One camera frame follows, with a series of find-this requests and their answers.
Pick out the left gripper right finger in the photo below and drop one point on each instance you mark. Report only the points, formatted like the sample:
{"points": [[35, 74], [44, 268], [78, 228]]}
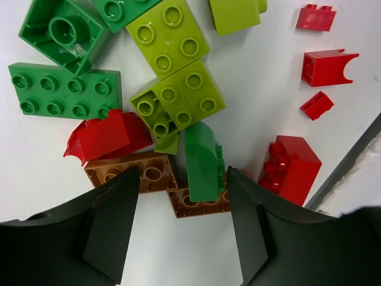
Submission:
{"points": [[280, 243]]}

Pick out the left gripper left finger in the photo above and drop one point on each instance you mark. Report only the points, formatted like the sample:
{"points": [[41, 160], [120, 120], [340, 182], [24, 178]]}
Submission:
{"points": [[81, 242]]}

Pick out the red 2x4 lego brick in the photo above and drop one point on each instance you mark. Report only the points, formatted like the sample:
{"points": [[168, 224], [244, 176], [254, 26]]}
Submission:
{"points": [[291, 168]]}

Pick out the green curved lego piece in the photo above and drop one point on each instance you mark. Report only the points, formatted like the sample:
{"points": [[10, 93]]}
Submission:
{"points": [[204, 163]]}

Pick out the red roof lego piece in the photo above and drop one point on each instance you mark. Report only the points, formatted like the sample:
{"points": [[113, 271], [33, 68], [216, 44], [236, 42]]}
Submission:
{"points": [[117, 135]]}

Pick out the red arch lego piece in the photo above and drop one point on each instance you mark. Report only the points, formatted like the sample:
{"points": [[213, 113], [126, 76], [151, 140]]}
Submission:
{"points": [[326, 68]]}

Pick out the dark green square lego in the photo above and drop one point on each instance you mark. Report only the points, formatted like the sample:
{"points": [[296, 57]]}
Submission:
{"points": [[70, 33]]}

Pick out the green sloped lego brick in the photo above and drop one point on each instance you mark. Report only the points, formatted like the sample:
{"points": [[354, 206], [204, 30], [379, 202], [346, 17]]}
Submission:
{"points": [[119, 13]]}

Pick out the upper brown lego brick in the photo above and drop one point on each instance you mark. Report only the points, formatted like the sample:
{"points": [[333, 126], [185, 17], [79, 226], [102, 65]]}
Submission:
{"points": [[156, 171]]}

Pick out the brown lego brick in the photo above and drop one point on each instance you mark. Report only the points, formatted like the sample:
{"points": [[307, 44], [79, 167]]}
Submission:
{"points": [[156, 171], [184, 207]]}

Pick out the lower brown lego brick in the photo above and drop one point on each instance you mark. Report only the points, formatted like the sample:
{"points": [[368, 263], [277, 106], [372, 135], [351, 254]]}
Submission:
{"points": [[184, 207]]}

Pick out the small lime curved piece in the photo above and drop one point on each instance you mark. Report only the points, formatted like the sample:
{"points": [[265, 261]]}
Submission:
{"points": [[168, 145]]}

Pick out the tiny red lego piece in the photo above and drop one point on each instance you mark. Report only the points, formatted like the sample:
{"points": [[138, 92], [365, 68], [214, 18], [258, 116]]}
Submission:
{"points": [[317, 105]]}

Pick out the green 2x4 lego plate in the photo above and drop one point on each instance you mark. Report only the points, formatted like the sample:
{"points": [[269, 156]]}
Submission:
{"points": [[55, 92]]}

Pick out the lime 2x2 lego brick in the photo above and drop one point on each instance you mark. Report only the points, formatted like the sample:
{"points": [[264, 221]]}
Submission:
{"points": [[169, 37]]}

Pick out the small red lego brick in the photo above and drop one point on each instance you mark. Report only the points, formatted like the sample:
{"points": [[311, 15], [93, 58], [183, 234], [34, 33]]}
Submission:
{"points": [[311, 17]]}

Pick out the lime lego with stud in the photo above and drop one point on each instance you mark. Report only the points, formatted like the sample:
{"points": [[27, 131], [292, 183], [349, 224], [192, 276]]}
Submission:
{"points": [[231, 16]]}

